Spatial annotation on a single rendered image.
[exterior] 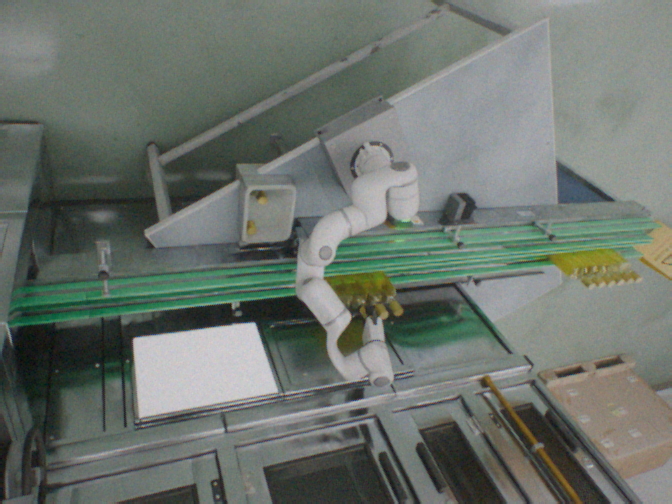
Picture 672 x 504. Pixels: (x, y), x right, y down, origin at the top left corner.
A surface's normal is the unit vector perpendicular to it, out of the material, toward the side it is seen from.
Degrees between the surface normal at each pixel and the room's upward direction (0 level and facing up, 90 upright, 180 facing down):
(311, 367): 90
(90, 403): 90
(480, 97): 0
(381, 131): 5
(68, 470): 90
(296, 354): 90
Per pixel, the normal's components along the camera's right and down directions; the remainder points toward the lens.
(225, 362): 0.17, -0.80
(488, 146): 0.35, 0.58
